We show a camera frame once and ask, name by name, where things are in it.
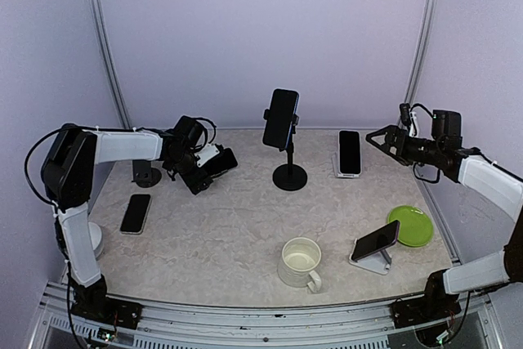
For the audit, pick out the white folding phone stand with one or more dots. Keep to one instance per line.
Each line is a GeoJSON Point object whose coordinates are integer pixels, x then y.
{"type": "Point", "coordinates": [379, 262]}

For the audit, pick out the purple phone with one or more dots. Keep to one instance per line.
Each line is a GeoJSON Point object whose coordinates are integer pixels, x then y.
{"type": "Point", "coordinates": [376, 241]}

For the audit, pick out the front aluminium rail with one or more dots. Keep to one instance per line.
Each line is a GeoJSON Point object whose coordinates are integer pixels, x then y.
{"type": "Point", "coordinates": [171, 325]}

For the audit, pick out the black phone blue edge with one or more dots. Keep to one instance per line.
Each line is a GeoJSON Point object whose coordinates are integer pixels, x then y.
{"type": "Point", "coordinates": [280, 117]}

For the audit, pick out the green plate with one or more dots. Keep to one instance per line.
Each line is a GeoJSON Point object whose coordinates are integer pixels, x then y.
{"type": "Point", "coordinates": [416, 228]}

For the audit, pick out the white bowl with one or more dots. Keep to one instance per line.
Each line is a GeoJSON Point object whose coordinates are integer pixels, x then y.
{"type": "Point", "coordinates": [96, 238]}

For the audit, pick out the black phone white case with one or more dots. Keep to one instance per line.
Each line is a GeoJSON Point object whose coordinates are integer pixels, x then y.
{"type": "Point", "coordinates": [349, 155]}

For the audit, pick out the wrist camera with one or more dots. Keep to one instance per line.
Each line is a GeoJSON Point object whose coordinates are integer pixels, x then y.
{"type": "Point", "coordinates": [446, 123]}
{"type": "Point", "coordinates": [191, 134]}

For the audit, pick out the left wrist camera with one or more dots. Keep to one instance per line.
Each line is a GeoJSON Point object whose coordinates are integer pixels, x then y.
{"type": "Point", "coordinates": [191, 134]}

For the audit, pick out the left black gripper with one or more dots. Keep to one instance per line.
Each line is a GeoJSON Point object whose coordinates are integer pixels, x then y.
{"type": "Point", "coordinates": [202, 184]}

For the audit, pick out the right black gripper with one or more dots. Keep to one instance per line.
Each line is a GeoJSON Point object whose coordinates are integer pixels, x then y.
{"type": "Point", "coordinates": [393, 131]}

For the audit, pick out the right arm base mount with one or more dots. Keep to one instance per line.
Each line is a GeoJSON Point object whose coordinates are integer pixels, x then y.
{"type": "Point", "coordinates": [406, 313]}

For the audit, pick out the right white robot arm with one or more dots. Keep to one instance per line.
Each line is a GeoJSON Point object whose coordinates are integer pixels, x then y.
{"type": "Point", "coordinates": [498, 191]}

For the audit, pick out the black phone white edge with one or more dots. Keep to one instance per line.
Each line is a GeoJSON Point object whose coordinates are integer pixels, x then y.
{"type": "Point", "coordinates": [133, 222]}

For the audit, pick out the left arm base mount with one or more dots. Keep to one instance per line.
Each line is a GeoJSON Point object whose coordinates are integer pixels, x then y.
{"type": "Point", "coordinates": [116, 312]}

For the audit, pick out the left aluminium frame post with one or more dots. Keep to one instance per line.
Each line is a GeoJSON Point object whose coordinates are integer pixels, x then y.
{"type": "Point", "coordinates": [108, 62]}

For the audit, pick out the tall black clamp stand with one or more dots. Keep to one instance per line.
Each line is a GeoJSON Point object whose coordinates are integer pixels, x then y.
{"type": "Point", "coordinates": [289, 176]}

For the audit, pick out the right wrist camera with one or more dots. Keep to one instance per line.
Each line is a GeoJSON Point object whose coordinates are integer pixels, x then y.
{"type": "Point", "coordinates": [446, 123]}

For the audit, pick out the aluminium frame post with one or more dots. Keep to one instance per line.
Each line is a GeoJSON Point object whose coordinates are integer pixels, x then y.
{"type": "Point", "coordinates": [421, 49]}
{"type": "Point", "coordinates": [108, 62]}

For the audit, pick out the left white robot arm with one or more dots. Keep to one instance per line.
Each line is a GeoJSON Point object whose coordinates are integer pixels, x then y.
{"type": "Point", "coordinates": [67, 174]}

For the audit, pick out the right aluminium frame post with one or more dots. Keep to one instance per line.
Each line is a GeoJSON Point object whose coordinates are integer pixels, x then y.
{"type": "Point", "coordinates": [421, 49]}

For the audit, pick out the white ribbed mug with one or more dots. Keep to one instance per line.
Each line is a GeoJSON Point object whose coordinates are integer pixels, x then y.
{"type": "Point", "coordinates": [299, 259]}

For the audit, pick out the black phone landscape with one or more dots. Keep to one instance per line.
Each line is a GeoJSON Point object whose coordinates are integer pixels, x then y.
{"type": "Point", "coordinates": [220, 164]}

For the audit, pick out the grey round-base phone stand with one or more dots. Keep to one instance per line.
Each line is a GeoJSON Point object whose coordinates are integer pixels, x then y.
{"type": "Point", "coordinates": [144, 175]}

